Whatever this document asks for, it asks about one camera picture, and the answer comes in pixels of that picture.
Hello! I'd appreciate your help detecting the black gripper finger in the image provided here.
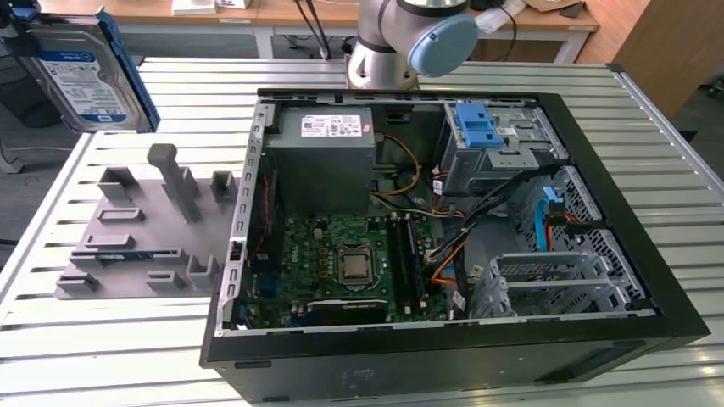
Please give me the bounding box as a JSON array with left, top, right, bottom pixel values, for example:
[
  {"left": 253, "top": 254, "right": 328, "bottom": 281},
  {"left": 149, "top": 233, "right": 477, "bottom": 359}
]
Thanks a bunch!
[{"left": 9, "top": 19, "right": 44, "bottom": 57}]

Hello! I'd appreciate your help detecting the hard disk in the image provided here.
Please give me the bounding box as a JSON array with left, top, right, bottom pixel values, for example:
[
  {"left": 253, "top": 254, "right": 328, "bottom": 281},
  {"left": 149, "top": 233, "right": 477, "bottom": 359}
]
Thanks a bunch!
[{"left": 10, "top": 0, "right": 164, "bottom": 135}]

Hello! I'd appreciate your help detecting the blue data wire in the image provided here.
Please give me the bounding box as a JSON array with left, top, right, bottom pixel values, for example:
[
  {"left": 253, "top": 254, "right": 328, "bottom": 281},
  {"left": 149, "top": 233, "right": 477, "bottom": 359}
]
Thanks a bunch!
[{"left": 530, "top": 186, "right": 566, "bottom": 255}]

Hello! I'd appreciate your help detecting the orange red power wire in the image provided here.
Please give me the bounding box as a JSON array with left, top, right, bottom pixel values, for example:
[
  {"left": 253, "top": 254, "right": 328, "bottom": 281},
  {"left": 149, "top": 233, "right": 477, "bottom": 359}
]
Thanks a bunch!
[{"left": 545, "top": 214, "right": 606, "bottom": 238}]

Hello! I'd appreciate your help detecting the metal disk bay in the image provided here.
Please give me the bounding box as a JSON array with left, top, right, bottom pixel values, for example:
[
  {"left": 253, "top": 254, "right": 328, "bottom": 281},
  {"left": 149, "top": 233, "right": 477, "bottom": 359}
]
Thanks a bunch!
[{"left": 472, "top": 252, "right": 649, "bottom": 319}]

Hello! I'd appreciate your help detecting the black mesh waste bin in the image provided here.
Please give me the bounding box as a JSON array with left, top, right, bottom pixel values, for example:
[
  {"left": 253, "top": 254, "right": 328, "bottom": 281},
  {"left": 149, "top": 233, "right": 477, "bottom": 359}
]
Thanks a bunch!
[{"left": 0, "top": 31, "right": 78, "bottom": 128}]

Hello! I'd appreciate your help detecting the grey parts rack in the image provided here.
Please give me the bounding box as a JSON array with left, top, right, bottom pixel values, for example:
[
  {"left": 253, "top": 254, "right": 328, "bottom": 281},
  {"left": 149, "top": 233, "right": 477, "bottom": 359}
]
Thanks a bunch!
[{"left": 53, "top": 142, "right": 242, "bottom": 301}]

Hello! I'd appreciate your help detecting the grey power supply unit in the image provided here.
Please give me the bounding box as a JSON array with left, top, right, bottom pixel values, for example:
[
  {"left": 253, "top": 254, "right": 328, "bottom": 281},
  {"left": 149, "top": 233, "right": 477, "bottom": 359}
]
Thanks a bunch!
[{"left": 262, "top": 105, "right": 378, "bottom": 217}]

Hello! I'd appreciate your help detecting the black CPU socket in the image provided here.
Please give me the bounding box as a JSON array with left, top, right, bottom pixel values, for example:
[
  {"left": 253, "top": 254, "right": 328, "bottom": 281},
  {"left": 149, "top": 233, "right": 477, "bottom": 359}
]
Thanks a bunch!
[{"left": 332, "top": 242, "right": 380, "bottom": 293}]

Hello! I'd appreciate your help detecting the green motherboard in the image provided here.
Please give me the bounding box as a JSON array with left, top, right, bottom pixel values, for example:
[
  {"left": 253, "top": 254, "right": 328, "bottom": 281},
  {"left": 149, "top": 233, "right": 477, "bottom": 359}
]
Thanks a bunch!
[{"left": 242, "top": 211, "right": 453, "bottom": 330}]

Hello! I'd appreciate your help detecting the silver CPU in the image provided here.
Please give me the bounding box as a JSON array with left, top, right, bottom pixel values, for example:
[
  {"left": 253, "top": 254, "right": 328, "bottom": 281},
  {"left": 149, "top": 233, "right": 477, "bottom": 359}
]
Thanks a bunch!
[{"left": 340, "top": 254, "right": 373, "bottom": 284}]

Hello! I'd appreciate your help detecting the blue plastic drive latch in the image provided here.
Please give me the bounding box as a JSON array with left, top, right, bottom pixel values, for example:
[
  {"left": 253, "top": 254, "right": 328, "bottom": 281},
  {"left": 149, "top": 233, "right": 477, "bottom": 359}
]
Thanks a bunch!
[{"left": 453, "top": 103, "right": 504, "bottom": 149}]

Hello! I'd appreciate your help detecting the black RAM slot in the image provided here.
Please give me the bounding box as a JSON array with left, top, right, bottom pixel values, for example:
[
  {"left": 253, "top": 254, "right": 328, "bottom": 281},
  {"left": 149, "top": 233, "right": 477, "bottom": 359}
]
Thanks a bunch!
[{"left": 386, "top": 213, "right": 413, "bottom": 315}]

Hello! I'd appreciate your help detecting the black graphics card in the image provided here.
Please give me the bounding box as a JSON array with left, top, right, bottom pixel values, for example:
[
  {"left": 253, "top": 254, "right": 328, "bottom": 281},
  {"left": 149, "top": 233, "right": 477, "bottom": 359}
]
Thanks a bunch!
[{"left": 304, "top": 298, "right": 392, "bottom": 326}]

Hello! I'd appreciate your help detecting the dark RAM stick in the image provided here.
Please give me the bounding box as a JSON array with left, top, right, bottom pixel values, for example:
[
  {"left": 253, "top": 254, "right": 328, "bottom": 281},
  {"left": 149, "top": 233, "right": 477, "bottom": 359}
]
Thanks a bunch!
[{"left": 401, "top": 215, "right": 429, "bottom": 313}]

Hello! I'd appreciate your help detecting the metal optical drive cage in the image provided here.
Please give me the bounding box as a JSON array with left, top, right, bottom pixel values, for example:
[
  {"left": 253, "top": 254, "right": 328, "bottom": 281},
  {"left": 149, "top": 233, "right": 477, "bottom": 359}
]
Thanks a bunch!
[{"left": 440, "top": 101, "right": 570, "bottom": 198}]

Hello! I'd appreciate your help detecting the brown cardboard piece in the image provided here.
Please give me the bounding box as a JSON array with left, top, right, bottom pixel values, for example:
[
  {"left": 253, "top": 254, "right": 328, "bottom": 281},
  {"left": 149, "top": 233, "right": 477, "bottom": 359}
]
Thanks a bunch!
[{"left": 522, "top": 0, "right": 585, "bottom": 19}]

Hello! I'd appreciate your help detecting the black PC case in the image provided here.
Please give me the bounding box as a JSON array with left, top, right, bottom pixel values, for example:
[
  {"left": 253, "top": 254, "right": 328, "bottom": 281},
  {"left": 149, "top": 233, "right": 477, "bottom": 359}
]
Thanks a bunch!
[{"left": 197, "top": 87, "right": 712, "bottom": 403}]

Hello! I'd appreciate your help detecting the wooden cabinet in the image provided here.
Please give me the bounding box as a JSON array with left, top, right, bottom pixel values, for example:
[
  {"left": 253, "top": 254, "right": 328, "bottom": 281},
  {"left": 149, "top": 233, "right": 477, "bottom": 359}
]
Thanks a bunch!
[{"left": 576, "top": 0, "right": 724, "bottom": 122}]

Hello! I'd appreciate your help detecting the wooden desk white frame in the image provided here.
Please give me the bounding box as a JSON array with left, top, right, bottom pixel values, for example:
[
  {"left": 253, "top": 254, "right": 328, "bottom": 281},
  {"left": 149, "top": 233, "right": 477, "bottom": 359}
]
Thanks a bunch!
[
  {"left": 33, "top": 0, "right": 276, "bottom": 59},
  {"left": 253, "top": 0, "right": 601, "bottom": 64}
]

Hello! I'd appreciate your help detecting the yellow wire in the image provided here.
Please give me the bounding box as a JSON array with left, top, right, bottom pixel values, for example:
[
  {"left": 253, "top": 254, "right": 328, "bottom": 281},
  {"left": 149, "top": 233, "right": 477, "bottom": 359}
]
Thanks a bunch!
[{"left": 369, "top": 134, "right": 422, "bottom": 198}]

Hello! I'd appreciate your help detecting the black cable bundle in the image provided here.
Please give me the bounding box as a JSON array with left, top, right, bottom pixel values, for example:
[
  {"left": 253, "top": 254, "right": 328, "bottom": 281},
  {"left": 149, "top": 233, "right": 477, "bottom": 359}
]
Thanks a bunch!
[{"left": 426, "top": 167, "right": 558, "bottom": 262}]

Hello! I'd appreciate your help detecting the orange wire bundle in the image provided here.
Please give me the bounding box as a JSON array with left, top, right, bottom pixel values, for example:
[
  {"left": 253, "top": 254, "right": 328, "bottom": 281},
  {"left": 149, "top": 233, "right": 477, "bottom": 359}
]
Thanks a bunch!
[{"left": 429, "top": 249, "right": 462, "bottom": 292}]

